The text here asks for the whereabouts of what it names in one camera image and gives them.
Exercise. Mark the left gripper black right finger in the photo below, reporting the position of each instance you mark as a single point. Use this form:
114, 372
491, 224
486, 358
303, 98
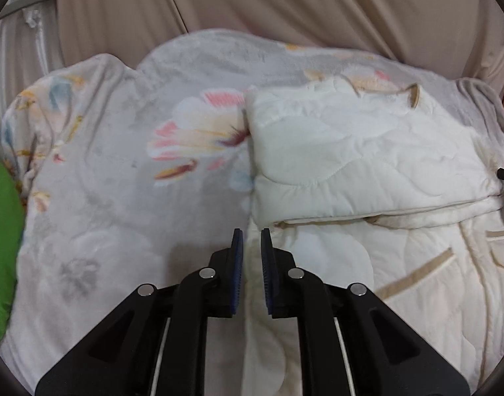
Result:
350, 342

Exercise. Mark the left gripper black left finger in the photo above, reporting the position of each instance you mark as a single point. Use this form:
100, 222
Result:
154, 341

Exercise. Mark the cream quilted jacket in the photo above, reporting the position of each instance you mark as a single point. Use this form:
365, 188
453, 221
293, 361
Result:
394, 188

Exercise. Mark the beige curtain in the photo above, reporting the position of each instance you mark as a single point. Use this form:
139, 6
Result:
455, 38

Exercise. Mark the grey floral fleece blanket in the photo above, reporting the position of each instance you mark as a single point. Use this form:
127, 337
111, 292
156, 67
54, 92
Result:
136, 176

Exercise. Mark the green cloth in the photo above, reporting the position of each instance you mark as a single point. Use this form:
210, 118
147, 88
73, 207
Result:
11, 229

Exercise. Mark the silver satin curtain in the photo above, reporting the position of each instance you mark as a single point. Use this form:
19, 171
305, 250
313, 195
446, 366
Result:
29, 46

